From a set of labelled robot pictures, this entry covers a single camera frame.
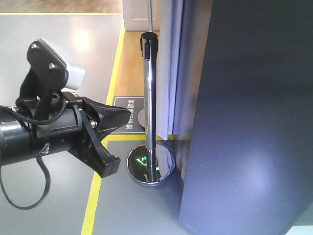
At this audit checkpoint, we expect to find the white cabinet base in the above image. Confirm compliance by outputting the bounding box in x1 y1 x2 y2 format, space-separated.
122 0 161 31

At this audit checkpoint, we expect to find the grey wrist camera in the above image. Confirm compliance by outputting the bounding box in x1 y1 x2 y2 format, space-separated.
38 38 85 90

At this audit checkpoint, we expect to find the yellow floor tape line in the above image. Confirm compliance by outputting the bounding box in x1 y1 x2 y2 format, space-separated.
80 12 177 235

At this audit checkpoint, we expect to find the white fridge door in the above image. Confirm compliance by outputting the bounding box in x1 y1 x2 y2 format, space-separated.
179 0 313 235

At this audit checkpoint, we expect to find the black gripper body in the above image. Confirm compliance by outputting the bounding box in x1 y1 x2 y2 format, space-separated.
15 40 83 159

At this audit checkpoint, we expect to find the chrome stanchion post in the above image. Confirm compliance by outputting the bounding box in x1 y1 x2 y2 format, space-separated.
127 32 175 187

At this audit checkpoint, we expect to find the grey floor sign sticker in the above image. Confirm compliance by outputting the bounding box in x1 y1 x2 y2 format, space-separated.
113 96 144 134

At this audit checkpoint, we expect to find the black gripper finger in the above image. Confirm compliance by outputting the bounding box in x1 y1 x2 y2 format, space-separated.
82 96 131 141
68 109 120 178

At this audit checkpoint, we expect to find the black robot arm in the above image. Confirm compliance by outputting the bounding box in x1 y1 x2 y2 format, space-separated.
0 38 131 170

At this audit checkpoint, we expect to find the white curtain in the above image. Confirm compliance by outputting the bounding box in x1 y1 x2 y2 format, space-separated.
156 0 184 140

